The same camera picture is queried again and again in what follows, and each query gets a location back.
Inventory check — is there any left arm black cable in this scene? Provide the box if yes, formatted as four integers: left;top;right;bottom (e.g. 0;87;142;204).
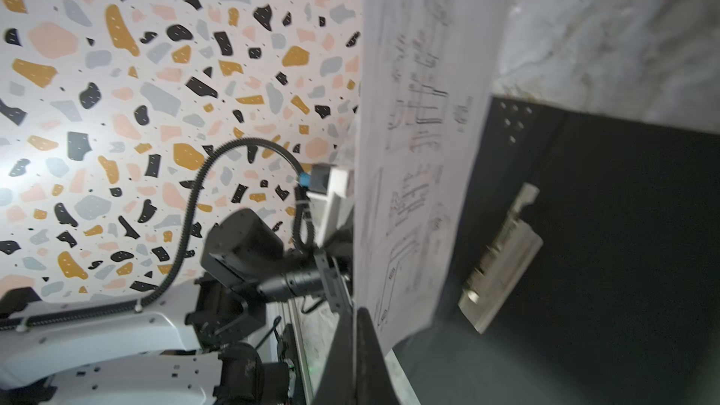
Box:
0;137;316;330

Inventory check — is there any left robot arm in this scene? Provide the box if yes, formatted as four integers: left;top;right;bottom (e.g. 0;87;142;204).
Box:
1;209;353;404

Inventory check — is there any metal folder clip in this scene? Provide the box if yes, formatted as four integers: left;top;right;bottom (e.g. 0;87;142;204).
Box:
459;183;543;334

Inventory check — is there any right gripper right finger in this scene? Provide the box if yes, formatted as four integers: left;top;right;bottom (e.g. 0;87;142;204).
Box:
355;307;399;405

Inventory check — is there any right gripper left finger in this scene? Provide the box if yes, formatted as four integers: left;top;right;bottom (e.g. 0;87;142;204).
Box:
312;312;356;405

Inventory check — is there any white technical drawing sheet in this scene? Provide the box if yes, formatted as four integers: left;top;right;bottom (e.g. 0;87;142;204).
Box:
352;0;514;351

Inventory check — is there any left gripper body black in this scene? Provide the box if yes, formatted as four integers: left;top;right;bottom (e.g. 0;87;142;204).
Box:
314;235;354;314

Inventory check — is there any orange folder black inside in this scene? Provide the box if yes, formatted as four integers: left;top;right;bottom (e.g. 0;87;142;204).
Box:
395;97;719;404

